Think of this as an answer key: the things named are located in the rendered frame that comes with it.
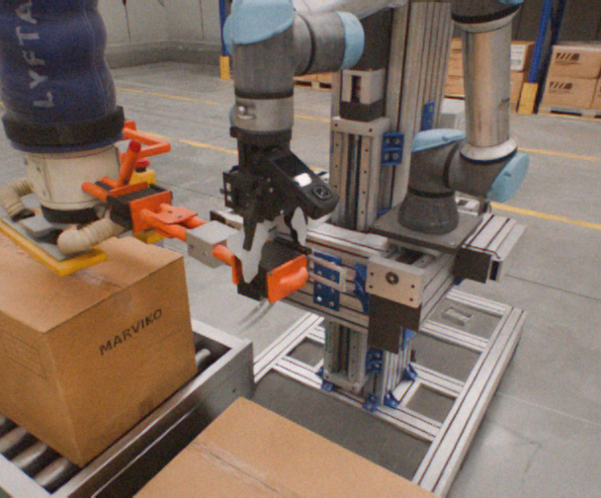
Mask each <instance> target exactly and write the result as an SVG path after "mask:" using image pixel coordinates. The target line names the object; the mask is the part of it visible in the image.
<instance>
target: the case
mask: <svg viewBox="0 0 601 498"><path fill-rule="evenodd" d="M96 246H97V247H99V248H100V249H102V250H103V251H105V252H107V256H108V260H107V261H104V262H101V263H98V264H96V265H92V266H89V268H87V269H84V270H80V271H78V272H75V273H72V274H70V275H66V276H63V277H60V276H57V275H56V274H55V273H53V272H52V271H51V270H50V269H48V268H47V267H46V266H45V265H43V264H42V263H41V262H39V261H38V260H37V259H35V258H33V257H32V256H31V255H29V254H28V252H27V251H25V250H24V249H23V248H20V247H19V246H18V245H16V244H15V243H14V242H13V241H11V240H9V238H8V237H6V236H5V235H4V234H2V233H1V232H0V413H2V414H3V415H6V416H7V417H9V418H10V419H12V420H13V422H14V423H16V424H18V425H20V426H21V427H23V428H24V429H25V430H27V431H28V432H31V433H32V434H34V436H35V437H37V438H38V439H39V440H41V441H43V442H45V443H46V444H48V445H49V446H51V447H52V449H53V450H56V451H57V452H59V453H60V454H62V455H63V456H64V457H67V458H69V459H70V460H72V461H73V463H75V464H76V465H77V466H80V467H81V468H83V467H85V466H86V465H87V464H88V462H89V461H92V460H93V459H94V458H95V457H97V456H98V455H99V454H100V453H101V452H103V451H104V450H105V449H106V448H107V447H109V446H110V445H111V444H112V443H113V442H116V441H117V439H118V438H119V437H121V436H122V435H123V434H124V433H125V432H128V431H129V429H130V428H131V427H132V426H134V425H135V424H136V423H137V422H139V421H141V420H142V419H143V417H144V416H146V415H147V414H148V413H149V412H151V411H153V410H154V409H155V408H156V407H157V405H159V404H160V403H161V402H162V401H164V400H166V399H167V398H168V397H169V396H171V395H172V394H173V392H174V391H176V390H178V389H179V388H180V387H181V386H182V385H184V384H185V383H186V382H187V380H189V379H191V378H192V377H193V376H194V375H196V374H197V365H196V357H195V347H194V338H193V330H192V320H191V311H190V302H189V294H188V286H187V276H186V267H185V259H183V255H180V254H177V252H174V251H171V250H167V249H164V248H161V247H158V246H154V245H151V244H149V245H147V244H145V243H142V242H140V241H139V240H136V238H133V237H129V236H127V237H124V238H122V240H120V238H117V237H115V236H113V237H112V238H109V240H107V241H104V242H100V244H96Z"/></svg>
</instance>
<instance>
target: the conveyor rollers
mask: <svg viewBox="0 0 601 498"><path fill-rule="evenodd" d="M195 357H196V365H197V372H199V371H201V370H202V369H203V367H205V366H206V365H207V364H208V363H210V362H211V361H212V354H211V353H210V351H209V350H207V349H202V350H200V351H198V352H197V353H196V354H195ZM15 424H16V423H14V422H13V420H12V419H10V418H9V417H7V416H6V415H3V414H2V413H0V434H2V432H3V431H6V430H7V429H9V428H10V427H12V426H13V425H15ZM34 438H35V436H34V434H32V433H31V432H28V431H27V430H25V429H24V428H23V427H21V426H19V427H16V428H15V429H13V430H12V431H10V432H9V433H7V435H6V436H3V437H2V438H0V454H1V455H2V456H3V457H8V456H9V455H11V454H12V453H13V452H15V451H16V450H19V449H20V448H22V447H23V445H24V444H26V443H27V442H30V441H31V440H33V439H34ZM55 453H57V451H56V450H53V449H52V447H51V446H49V445H48V444H46V443H45V442H43V441H41V440H39V441H37V442H36V443H35V444H33V445H32V446H31V447H30V448H28V449H27V450H25V451H24V452H22V453H21V454H20V455H18V456H15V457H14V459H12V460H11V463H12V464H13V465H15V466H16V467H18V468H19V469H21V470H22V471H23V473H25V474H28V473H29V472H31V470H33V469H34V468H36V467H37V466H38V465H40V464H41V463H42V462H45V460H46V459H47V458H49V457H50V456H52V455H53V454H55ZM78 467H80V466H77V465H76V464H75V463H73V461H72V460H70V459H69V458H67V457H65V456H60V457H59V458H58V459H56V460H55V461H54V462H53V463H51V464H50V465H49V466H47V467H46V468H45V469H43V470H41V471H40V473H39V474H37V475H36V476H35V477H33V480H34V481H35V482H36V483H38V484H39V486H40V487H41V488H43V489H45V490H46V491H47V492H49V491H50V490H51V489H53V488H54V487H55V486H57V484H59V483H60V482H61V481H62V480H63V479H65V478H66V477H67V476H69V475H71V473H72V472H73V471H74V470H76V469H77V468H78Z"/></svg>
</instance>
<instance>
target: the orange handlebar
mask: <svg viewBox="0 0 601 498"><path fill-rule="evenodd" d="M124 133H125V137H126V138H129V139H137V141H139V142H140V143H142V144H145V145H148V146H147V147H142V148H141V150H140V152H139V156H138V159H142V158H147V157H151V156H155V155H160V154H164V152H167V153H168V151H169V150H170V149H171V147H170V143H169V142H167V141H164V140H161V138H157V137H154V136H151V135H146V134H143V133H140V132H137V131H133V130H130V129H127V128H125V129H124ZM120 157H122V163H124V160H125V157H126V151H125V152H120ZM138 159H137V160H138ZM101 182H103V184H105V185H109V186H111V187H113V188H114V187H115V186H116V184H117V181H116V180H114V179H111V178H109V177H103V178H102V180H101ZM81 189H83V190H84V191H85V192H87V193H89V194H91V195H93V196H96V197H98V199H100V200H102V201H103V202H105V203H107V202H108V201H106V195H108V190H105V189H103V188H101V187H99V186H97V185H93V183H91V182H89V181H86V182H84V183H83V185H81ZM196 215H199V214H198V213H195V212H193V211H191V210H188V209H187V208H186V207H182V206H179V207H173V206H170V205H167V204H165V203H163V204H161V205H160V206H159V214H155V213H153V212H151V211H149V210H147V208H144V209H143V210H141V212H140V213H139V218H140V219H141V220H143V221H146V222H147V223H149V225H151V226H153V227H155V228H156V229H153V230H154V231H155V232H158V233H160V234H162V235H163V236H165V237H167V239H169V240H172V239H174V237H177V239H179V240H181V241H183V242H186V243H187V237H186V231H188V230H190V229H193V228H196V227H199V226H202V225H205V224H207V221H205V220H203V219H200V218H198V217H196ZM232 254H233V252H232V251H231V250H230V249H229V248H225V247H223V246H221V245H217V246H216V248H215V249H214V251H213V255H214V257H215V258H217V259H219V260H221V261H223V262H224V263H227V264H229V265H231V255H232ZM307 277H308V273H307V270H306V267H300V268H299V269H298V270H297V271H296V272H294V273H293V274H290V275H287V276H283V277H282V278H281V279H280V281H279V289H280V290H281V291H290V290H295V289H297V288H299V287H302V286H303V284H304V283H305V282H306V280H307Z"/></svg>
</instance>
